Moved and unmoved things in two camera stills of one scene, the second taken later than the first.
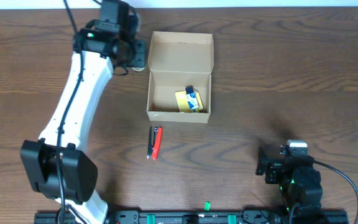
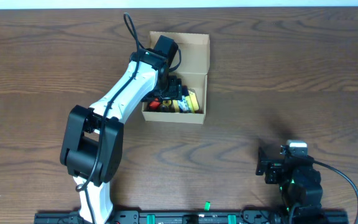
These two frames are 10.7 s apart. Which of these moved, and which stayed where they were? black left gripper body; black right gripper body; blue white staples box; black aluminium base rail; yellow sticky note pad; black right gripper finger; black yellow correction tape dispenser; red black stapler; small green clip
Moved: blue white staples box; black left gripper body; yellow sticky note pad; red black stapler; black yellow correction tape dispenser
Stayed: small green clip; black right gripper body; black right gripper finger; black aluminium base rail
